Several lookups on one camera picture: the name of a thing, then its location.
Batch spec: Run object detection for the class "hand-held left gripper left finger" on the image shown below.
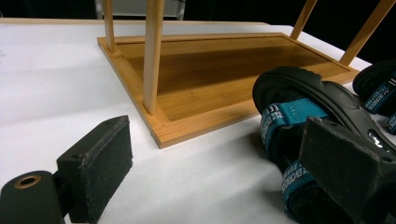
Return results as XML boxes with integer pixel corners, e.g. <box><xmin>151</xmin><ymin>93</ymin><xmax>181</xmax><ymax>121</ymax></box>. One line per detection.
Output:
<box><xmin>55</xmin><ymin>115</ymin><xmax>134</xmax><ymax>224</ymax></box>

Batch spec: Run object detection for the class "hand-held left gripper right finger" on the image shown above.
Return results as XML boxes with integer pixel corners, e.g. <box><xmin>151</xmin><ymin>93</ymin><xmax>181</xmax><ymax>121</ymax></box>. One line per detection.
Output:
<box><xmin>298</xmin><ymin>116</ymin><xmax>396</xmax><ymax>224</ymax></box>

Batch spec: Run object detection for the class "wooden three-tier shoe rack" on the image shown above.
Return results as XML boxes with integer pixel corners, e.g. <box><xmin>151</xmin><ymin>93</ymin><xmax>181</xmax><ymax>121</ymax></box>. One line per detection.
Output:
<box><xmin>97</xmin><ymin>0</ymin><xmax>396</xmax><ymax>149</ymax></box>

